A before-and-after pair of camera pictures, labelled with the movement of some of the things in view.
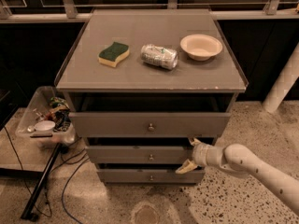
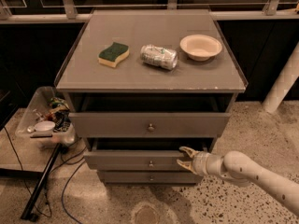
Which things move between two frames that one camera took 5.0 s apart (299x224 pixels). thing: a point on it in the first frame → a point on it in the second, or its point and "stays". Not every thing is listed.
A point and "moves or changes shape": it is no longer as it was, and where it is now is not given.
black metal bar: (27, 214) stays
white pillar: (283, 83) stays
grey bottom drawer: (149, 175) stays
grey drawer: (140, 155) moves or changes shape
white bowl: (201, 47) stays
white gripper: (199, 155) → (201, 162)
